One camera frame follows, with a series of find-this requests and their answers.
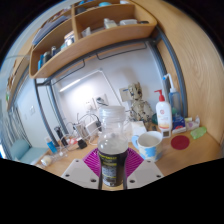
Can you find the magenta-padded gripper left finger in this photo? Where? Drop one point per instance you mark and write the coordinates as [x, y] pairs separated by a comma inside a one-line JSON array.
[[80, 173]]

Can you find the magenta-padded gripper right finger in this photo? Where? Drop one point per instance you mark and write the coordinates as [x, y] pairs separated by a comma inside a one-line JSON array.
[[145, 173]]

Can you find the clear bottle with dark label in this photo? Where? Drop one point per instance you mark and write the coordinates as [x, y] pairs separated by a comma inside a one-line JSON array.
[[113, 146]]

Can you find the white and blue mug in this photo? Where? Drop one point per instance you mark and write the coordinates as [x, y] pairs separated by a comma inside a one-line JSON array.
[[150, 150]]

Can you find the black power adapter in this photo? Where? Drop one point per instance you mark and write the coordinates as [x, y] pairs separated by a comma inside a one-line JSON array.
[[82, 144]]

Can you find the small blue bottle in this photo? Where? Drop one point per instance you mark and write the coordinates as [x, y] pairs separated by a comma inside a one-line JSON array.
[[51, 145]]

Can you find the white tissue box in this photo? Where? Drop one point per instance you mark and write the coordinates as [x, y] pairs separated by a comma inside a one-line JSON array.
[[137, 128]]

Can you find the small white digital clock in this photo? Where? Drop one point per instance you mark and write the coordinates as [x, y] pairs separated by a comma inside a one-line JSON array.
[[166, 133]]

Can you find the flat round red coaster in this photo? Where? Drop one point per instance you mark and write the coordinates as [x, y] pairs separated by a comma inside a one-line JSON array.
[[180, 142]]

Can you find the white charger block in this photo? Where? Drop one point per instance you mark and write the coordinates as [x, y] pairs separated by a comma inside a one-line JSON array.
[[91, 126]]

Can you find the teal bed mattress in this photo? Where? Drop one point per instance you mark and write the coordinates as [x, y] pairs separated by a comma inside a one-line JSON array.
[[26, 151]]

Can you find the white red-pump lotion bottle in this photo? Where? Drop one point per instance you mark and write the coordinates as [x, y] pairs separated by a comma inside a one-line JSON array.
[[164, 116]]

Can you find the wooden tree creature figurine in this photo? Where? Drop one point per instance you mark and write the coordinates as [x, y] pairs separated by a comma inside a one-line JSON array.
[[140, 106]]

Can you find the green wipes packet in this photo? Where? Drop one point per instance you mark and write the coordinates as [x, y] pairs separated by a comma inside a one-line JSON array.
[[198, 132]]

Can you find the pink and white packet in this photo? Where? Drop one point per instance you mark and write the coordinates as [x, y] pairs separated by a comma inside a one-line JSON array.
[[192, 124]]

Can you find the blue long-spout wash bottle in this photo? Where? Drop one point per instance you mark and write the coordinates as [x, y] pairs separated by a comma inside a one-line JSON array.
[[175, 103]]

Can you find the wooden shelf unit with items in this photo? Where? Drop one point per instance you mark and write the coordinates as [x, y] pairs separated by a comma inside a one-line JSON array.
[[100, 40]]

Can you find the white wall socket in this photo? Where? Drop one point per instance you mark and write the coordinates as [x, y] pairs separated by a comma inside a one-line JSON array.
[[101, 100]]

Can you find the white wall switch plate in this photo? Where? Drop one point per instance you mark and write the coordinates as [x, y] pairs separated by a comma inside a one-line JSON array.
[[124, 95]]

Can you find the grey metal desk frame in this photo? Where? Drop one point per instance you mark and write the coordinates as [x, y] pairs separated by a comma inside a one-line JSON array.
[[171, 63]]

